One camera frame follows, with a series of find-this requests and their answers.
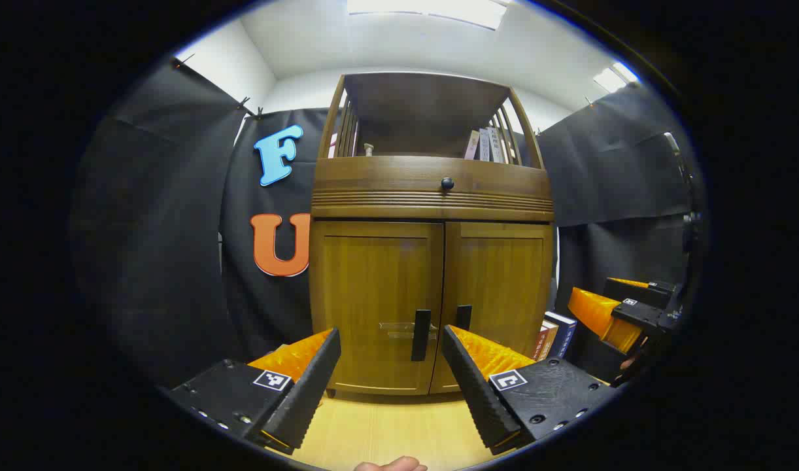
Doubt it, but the grey metal pole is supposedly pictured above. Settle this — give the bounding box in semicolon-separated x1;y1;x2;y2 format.
663;131;704;262

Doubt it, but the wooden double-door shoe cabinet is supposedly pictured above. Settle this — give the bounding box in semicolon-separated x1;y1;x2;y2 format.
308;71;557;398

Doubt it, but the tan book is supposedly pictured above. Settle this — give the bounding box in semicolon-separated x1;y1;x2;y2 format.
540;320;561;361

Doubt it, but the ceiling light panel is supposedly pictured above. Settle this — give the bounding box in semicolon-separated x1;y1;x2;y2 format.
592;62;639;93

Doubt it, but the wooden cabinet drawer front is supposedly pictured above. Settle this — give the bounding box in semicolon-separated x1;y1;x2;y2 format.
311;156;554;221

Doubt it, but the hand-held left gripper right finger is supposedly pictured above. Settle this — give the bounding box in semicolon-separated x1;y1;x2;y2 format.
441;324;621;457

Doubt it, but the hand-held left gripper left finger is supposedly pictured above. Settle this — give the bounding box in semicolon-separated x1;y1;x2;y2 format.
166;327;343;457

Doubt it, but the wooden cabinet door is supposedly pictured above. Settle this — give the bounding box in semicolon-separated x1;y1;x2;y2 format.
431;221;554;395
310;220;445;396

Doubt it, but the dark blue book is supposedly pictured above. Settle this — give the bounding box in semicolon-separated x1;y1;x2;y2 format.
549;311;578;360

